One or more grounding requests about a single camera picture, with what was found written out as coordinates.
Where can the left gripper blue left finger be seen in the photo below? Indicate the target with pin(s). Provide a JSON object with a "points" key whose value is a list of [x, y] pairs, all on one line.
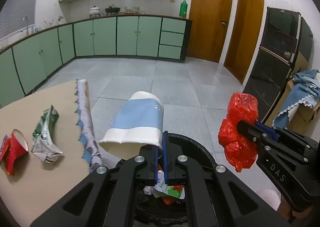
{"points": [[106, 197]]}

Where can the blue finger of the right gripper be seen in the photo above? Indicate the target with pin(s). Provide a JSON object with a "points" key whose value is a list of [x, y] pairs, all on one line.
{"points": [[267, 130], [249, 131]]}

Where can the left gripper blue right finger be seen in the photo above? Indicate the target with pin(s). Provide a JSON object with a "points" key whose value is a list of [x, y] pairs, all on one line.
{"points": [[214, 195]]}

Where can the white and blue paper cup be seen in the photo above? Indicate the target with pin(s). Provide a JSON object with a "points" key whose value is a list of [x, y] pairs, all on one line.
{"points": [[139, 123]]}

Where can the white green salt bag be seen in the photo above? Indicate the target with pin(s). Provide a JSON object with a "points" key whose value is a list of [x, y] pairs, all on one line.
{"points": [[161, 189]]}

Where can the blue chips bag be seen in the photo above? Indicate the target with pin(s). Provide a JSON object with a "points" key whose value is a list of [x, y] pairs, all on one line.
{"points": [[4, 147]]}

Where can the black trash bin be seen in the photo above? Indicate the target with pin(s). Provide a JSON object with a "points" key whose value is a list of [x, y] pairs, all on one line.
{"points": [[163, 208]]}

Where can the green lower kitchen cabinets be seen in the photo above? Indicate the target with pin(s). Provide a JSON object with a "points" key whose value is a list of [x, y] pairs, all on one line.
{"points": [[29, 62]]}

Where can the chrome kitchen faucet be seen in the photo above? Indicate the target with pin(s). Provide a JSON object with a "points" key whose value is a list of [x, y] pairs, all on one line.
{"points": [[25, 28]]}

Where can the person's right hand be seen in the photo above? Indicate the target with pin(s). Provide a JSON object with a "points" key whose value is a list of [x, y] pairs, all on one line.
{"points": [[287, 212]]}

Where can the cardboard box with blue cloth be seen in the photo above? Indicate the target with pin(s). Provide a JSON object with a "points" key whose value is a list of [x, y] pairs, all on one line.
{"points": [[299, 104]]}

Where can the black glass cabinet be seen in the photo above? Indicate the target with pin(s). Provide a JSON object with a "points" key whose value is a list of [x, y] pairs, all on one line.
{"points": [[284, 50]]}

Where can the brown wooden door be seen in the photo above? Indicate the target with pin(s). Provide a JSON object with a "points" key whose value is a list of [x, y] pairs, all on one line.
{"points": [[209, 27], [246, 29]]}

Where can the red paper cup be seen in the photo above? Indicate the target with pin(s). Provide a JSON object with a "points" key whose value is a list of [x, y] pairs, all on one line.
{"points": [[18, 147]]}

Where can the green thermos bottle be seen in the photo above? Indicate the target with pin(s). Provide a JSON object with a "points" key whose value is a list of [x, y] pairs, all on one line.
{"points": [[183, 9]]}

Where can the white cooking pot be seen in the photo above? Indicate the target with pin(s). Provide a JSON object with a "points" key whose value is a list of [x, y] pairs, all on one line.
{"points": [[94, 12]]}

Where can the black wok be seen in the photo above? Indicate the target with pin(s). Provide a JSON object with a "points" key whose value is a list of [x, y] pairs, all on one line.
{"points": [[112, 10]]}

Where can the grey window blind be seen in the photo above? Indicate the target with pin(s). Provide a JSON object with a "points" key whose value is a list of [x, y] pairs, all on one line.
{"points": [[12, 15]]}

